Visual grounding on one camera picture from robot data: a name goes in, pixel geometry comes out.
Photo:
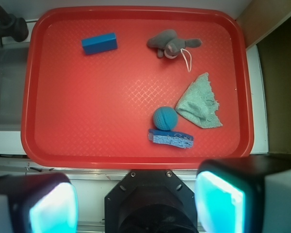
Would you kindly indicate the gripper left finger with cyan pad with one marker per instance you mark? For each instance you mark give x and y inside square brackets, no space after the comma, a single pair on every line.
[42,203]

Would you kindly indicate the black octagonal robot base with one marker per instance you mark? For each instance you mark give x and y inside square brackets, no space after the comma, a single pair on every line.
[150,201]

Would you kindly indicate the grey plush toy animal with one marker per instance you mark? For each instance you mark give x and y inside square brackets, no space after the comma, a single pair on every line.
[169,45]

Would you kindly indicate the blue rectangular block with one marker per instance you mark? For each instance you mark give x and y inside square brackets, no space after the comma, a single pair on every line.
[100,43]

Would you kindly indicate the blue textured ball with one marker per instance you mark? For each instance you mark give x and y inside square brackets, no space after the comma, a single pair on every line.
[165,118]

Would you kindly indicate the metal sink basin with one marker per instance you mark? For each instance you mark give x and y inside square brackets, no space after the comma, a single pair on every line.
[13,64]

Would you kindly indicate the black faucet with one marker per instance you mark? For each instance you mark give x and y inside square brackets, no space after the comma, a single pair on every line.
[12,26]

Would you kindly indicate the red plastic tray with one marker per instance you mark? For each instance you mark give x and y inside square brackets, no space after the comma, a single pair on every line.
[94,111]

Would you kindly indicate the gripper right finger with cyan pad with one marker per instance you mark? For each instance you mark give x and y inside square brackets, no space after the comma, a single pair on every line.
[244,195]

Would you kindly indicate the blue sponge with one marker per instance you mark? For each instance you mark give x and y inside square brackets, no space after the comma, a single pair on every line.
[171,138]

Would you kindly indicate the teal knitted cloth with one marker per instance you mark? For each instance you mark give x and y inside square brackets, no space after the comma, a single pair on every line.
[198,104]

